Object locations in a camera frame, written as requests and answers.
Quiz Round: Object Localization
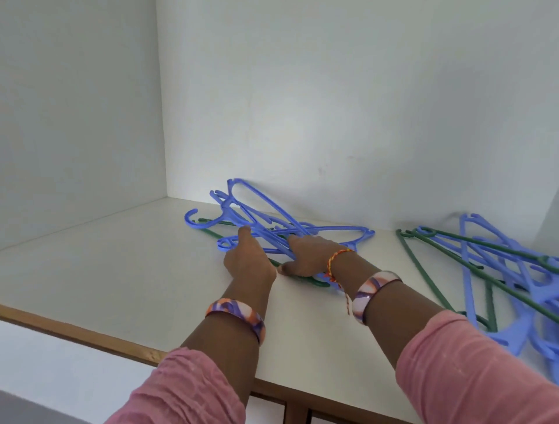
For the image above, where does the person's right hand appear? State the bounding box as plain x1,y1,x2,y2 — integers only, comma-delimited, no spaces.
278,234,355,281

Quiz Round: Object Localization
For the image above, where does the person's left hand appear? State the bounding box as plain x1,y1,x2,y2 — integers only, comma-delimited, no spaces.
222,226,279,289

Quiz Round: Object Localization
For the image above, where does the pile of blue hangers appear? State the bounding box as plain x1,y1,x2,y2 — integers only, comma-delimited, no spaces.
183,178,559,386

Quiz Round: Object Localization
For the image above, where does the person's left forearm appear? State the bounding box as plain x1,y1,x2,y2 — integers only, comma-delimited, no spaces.
179,275,276,403

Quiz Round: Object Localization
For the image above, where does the person's right forearm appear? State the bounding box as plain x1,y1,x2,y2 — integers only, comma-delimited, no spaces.
327,253,455,368

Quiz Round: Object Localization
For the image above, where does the striped orange purple bangle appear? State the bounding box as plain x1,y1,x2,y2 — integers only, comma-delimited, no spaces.
206,298,267,344

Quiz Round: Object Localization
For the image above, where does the striped white purple bangle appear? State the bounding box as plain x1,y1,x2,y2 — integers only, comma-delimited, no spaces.
346,271,403,325

